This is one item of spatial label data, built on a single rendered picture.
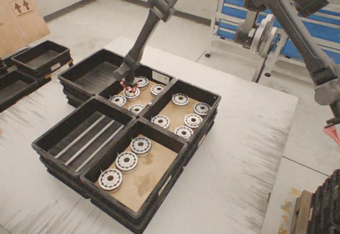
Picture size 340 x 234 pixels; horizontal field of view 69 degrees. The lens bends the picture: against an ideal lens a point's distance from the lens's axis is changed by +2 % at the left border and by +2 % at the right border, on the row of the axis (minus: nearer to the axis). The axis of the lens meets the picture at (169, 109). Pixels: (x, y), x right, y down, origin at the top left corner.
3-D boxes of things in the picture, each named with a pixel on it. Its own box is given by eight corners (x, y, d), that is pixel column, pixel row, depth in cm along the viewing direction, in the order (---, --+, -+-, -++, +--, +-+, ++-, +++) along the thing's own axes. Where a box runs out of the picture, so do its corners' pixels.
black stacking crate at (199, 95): (176, 92, 156) (177, 78, 148) (218, 110, 146) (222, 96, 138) (139, 132, 132) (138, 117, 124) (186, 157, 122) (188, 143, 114)
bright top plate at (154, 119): (157, 113, 136) (157, 112, 136) (172, 119, 133) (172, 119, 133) (147, 125, 130) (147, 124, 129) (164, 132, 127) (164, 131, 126)
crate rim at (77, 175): (94, 98, 136) (93, 94, 134) (137, 120, 125) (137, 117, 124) (30, 147, 111) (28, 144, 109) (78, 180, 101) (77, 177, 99)
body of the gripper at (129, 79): (133, 87, 137) (132, 77, 132) (119, 81, 141) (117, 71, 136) (140, 81, 141) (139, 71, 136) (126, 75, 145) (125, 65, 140)
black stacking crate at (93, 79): (105, 62, 177) (102, 47, 169) (138, 76, 167) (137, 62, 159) (61, 91, 153) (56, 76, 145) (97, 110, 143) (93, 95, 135)
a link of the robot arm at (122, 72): (142, 62, 128) (130, 50, 128) (129, 73, 121) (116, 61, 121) (134, 74, 138) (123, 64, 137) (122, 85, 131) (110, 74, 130)
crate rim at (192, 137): (176, 80, 150) (177, 77, 148) (221, 99, 139) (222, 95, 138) (137, 120, 125) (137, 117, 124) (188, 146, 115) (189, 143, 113)
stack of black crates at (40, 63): (60, 76, 269) (47, 39, 237) (81, 86, 259) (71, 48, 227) (29, 96, 244) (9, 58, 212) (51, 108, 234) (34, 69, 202)
